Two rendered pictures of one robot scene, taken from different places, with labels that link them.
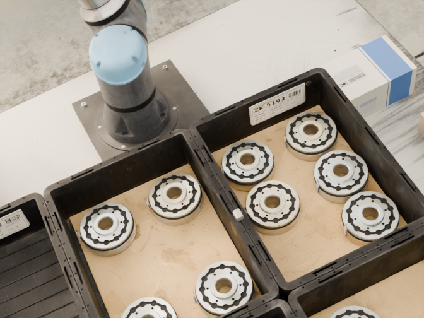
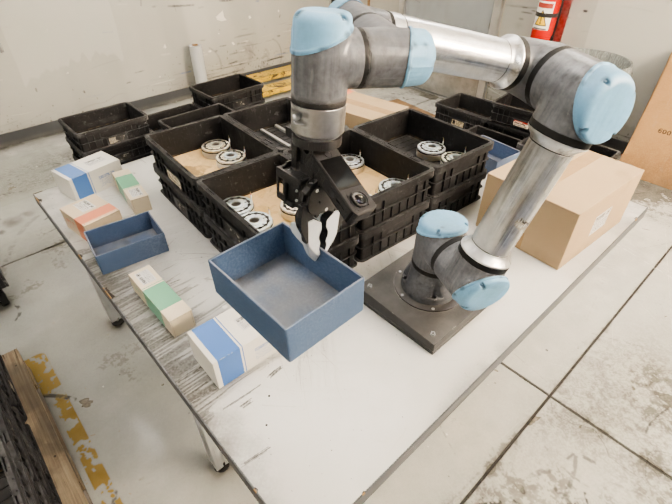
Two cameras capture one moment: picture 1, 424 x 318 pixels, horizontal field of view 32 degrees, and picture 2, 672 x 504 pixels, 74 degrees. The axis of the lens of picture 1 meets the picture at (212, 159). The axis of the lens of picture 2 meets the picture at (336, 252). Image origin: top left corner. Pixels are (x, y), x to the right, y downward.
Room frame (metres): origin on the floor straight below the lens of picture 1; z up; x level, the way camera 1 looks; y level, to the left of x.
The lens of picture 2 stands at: (1.78, -0.45, 1.58)
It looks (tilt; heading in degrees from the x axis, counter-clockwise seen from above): 39 degrees down; 156
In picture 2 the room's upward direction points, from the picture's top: straight up
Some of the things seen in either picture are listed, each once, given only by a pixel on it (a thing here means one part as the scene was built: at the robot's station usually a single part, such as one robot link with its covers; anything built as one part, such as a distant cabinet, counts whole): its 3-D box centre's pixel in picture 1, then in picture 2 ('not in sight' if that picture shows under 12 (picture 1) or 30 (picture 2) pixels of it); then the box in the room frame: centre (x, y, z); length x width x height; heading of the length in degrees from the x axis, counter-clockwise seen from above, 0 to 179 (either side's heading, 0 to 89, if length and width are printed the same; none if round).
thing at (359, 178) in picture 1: (341, 172); (254, 221); (0.74, -0.23, 0.86); 0.10 x 0.10 x 0.01
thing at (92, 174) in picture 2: not in sight; (89, 175); (0.03, -0.68, 0.75); 0.20 x 0.12 x 0.09; 120
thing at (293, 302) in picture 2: not in sight; (285, 284); (1.27, -0.31, 1.10); 0.20 x 0.15 x 0.07; 19
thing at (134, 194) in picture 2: not in sight; (131, 190); (0.18, -0.55, 0.73); 0.24 x 0.06 x 0.06; 12
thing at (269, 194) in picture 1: (272, 202); not in sight; (0.71, -0.09, 0.86); 0.05 x 0.05 x 0.01
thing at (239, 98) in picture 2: not in sight; (231, 117); (-1.24, 0.12, 0.37); 0.40 x 0.30 x 0.45; 109
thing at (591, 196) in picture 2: not in sight; (556, 198); (0.93, 0.72, 0.80); 0.40 x 0.30 x 0.20; 105
